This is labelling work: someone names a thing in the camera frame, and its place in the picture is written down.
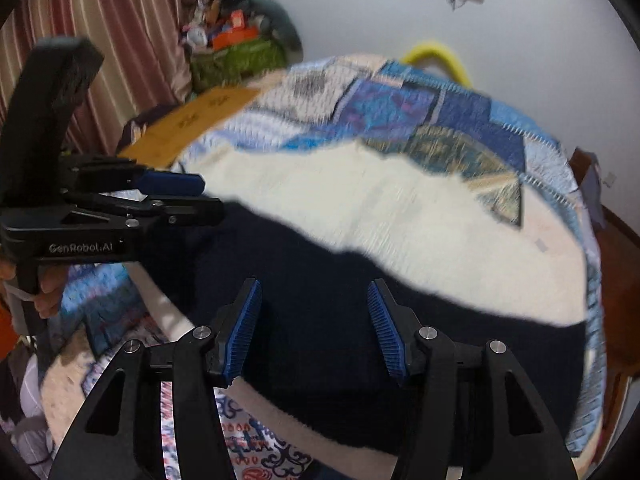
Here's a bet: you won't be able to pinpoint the person's left hand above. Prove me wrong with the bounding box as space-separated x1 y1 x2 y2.
0 259 70 319

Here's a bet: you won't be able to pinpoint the wooden bed post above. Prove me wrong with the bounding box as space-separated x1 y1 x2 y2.
569 146 601 191

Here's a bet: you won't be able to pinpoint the cream and navy striped sweater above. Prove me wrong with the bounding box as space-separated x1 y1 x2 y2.
37 137 591 476

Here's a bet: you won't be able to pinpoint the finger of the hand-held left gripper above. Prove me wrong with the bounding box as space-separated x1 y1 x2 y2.
64 156 206 199
62 194 226 228

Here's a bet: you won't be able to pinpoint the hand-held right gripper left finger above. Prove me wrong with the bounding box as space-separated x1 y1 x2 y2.
47 276 263 480

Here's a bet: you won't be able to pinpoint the dark purple garment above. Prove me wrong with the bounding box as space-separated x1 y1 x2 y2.
116 105 176 153

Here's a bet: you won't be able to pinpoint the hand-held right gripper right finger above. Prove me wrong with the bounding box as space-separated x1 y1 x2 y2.
366 278 576 480

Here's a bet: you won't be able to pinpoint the green fabric basket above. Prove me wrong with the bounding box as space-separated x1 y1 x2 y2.
189 35 288 94

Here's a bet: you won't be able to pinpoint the wooden lap desk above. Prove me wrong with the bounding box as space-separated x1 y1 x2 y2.
117 85 263 169

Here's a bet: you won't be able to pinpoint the red boxes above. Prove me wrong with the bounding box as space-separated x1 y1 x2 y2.
210 10 261 51

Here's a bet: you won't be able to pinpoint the yellow foam tube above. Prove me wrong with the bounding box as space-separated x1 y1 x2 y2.
402 40 474 89

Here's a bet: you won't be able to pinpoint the patchwork bed quilt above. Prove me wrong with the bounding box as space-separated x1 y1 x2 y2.
50 52 608 480

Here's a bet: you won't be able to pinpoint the red striped curtain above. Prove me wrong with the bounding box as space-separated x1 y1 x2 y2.
0 0 206 157

